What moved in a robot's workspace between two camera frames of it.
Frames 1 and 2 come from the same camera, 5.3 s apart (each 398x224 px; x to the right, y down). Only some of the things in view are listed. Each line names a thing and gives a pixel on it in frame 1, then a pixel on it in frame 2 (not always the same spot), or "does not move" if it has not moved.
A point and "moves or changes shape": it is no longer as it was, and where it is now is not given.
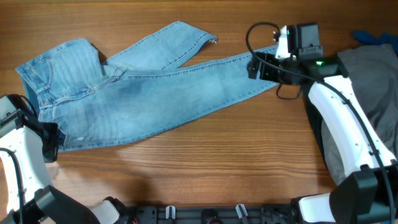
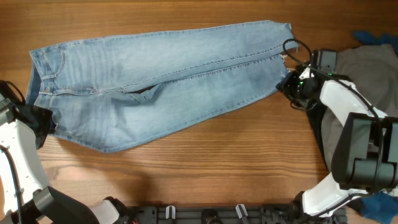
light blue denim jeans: [86, 99] moves or changes shape
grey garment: [373, 70] does not move
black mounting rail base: [227, 214] does not move
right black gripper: [265, 66] -> [286, 84]
